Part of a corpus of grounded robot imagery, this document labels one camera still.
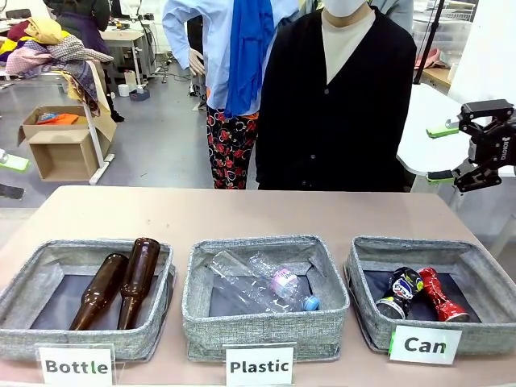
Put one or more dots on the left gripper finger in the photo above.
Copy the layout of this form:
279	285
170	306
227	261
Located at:
14	162
10	191

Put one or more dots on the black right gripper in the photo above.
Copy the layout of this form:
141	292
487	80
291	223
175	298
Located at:
498	143

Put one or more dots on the brown glass bottle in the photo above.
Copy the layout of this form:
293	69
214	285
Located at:
139	274
101	290

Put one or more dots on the crushed red can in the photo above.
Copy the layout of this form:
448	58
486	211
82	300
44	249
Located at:
439	296

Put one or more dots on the crushed dark blue can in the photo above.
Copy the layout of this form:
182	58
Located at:
401	290

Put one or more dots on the clear plastic bottle pink label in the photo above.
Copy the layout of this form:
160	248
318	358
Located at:
288	286

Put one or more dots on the clear plastic cup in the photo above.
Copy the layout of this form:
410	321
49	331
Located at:
234	282

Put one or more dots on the grey fabric basket bottle label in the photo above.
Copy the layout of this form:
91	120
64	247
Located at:
24	278

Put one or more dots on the grey fabric basket can label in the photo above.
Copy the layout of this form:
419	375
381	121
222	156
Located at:
475	258

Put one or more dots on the white Can sign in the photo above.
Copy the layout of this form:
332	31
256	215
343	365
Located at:
424	345

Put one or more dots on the grey fabric basket plastic label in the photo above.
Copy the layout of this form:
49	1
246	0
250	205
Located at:
262	334

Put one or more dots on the open cardboard box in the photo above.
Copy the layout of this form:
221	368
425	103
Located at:
60	155

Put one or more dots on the white rounded table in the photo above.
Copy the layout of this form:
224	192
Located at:
435	109

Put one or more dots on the pink cloth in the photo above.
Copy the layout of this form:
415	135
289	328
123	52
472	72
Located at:
433	58

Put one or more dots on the black pole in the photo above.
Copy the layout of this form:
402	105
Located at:
429	40

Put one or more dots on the pile of colourful clothes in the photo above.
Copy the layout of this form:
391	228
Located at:
44	48

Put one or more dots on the small blue container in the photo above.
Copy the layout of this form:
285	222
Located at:
140	95

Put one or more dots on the person in black cardigan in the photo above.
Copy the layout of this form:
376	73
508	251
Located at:
334	129

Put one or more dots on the grey hooded garment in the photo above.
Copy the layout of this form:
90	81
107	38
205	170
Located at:
397	12

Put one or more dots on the background person in dark jacket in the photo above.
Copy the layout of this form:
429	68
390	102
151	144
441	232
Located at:
84	20

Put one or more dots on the wooden background desk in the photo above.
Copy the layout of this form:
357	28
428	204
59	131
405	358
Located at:
123	38

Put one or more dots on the white Bottle sign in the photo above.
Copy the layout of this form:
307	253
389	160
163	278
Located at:
76	366

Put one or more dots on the white face mask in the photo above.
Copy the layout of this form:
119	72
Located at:
342	7

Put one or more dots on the black red floral trousers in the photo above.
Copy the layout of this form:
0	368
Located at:
230	153

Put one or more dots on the mannequin in light blue shirt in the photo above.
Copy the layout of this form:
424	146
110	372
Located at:
213	48

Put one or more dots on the blue scarf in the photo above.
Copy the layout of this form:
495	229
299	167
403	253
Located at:
246	52

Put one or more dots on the white Plastic sign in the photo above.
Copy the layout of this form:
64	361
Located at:
259	366

